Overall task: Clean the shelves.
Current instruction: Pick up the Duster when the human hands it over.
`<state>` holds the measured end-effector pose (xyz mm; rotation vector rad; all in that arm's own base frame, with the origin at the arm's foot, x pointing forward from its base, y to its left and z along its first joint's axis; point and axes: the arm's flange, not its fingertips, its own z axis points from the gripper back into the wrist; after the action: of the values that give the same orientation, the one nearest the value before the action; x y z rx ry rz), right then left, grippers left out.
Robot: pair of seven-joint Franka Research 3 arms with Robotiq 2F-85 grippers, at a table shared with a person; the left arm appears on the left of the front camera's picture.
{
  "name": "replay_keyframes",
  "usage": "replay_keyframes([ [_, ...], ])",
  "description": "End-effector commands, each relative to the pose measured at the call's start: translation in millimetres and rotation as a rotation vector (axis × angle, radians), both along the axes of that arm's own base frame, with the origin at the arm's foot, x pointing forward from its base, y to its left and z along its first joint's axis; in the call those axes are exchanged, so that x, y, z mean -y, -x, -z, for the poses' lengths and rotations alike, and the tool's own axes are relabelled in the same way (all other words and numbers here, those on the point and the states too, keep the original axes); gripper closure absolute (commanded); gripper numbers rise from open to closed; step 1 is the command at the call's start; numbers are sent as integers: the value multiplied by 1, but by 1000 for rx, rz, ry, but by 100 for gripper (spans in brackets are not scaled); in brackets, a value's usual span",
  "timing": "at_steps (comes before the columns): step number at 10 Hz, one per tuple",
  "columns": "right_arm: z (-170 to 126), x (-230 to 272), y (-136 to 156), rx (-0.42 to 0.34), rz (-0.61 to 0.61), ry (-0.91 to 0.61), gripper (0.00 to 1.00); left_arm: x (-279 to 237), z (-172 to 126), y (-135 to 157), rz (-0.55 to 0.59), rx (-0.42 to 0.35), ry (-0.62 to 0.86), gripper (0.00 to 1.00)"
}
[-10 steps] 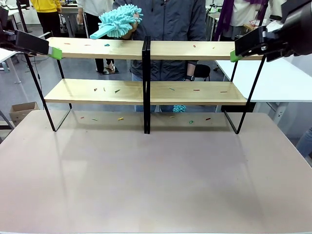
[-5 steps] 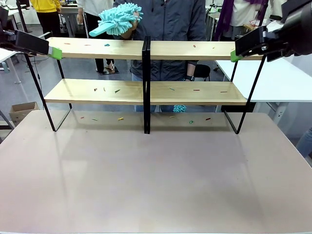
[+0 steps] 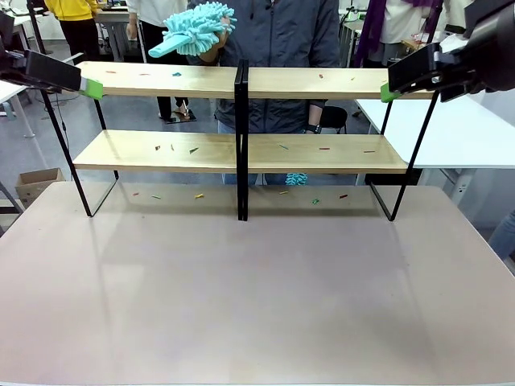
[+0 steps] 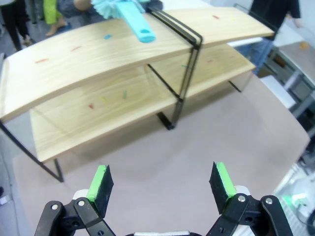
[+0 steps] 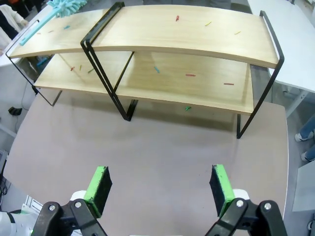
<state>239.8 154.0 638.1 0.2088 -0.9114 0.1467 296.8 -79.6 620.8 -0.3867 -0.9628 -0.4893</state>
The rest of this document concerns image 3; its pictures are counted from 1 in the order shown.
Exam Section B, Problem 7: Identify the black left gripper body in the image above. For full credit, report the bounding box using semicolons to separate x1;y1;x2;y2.
0;49;28;85

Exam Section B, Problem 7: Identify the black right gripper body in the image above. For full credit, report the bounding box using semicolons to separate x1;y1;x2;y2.
438;0;515;103

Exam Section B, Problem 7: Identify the person left forearm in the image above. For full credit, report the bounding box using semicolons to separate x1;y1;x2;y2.
307;99;325;134

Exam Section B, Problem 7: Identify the person right forearm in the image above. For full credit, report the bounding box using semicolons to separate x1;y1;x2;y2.
196;39;227;64

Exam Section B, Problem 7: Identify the person right hand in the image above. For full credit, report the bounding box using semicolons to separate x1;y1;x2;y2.
216;14;238;52

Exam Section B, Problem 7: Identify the small white table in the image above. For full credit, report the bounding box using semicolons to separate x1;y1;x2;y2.
0;79;39;140

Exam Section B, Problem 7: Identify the person with purple scarf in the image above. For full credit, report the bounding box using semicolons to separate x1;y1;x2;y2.
353;0;446;68

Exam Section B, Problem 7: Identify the person in yellow jacket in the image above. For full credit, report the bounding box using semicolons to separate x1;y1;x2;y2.
43;0;101;62

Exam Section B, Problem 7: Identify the large white table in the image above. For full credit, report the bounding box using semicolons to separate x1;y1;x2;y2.
355;97;515;170

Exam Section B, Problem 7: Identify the grey background desk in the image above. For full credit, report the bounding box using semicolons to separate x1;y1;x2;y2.
93;9;130;62

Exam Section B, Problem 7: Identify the black chair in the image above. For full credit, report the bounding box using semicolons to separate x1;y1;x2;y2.
320;105;349;134

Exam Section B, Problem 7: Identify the brown cardboard box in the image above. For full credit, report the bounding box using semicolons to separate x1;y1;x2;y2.
14;167;66;211

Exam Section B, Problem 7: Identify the person in white top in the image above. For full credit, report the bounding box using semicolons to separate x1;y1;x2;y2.
126;0;190;121

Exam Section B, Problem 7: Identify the person in grey jacket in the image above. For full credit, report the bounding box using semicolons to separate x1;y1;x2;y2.
187;0;341;187

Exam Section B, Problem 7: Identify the seated person in jeans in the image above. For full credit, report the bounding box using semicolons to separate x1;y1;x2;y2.
488;210;515;277

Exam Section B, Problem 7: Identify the wooden shelf rack black frame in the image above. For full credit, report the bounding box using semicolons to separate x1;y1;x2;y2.
240;60;439;222
39;60;245;222

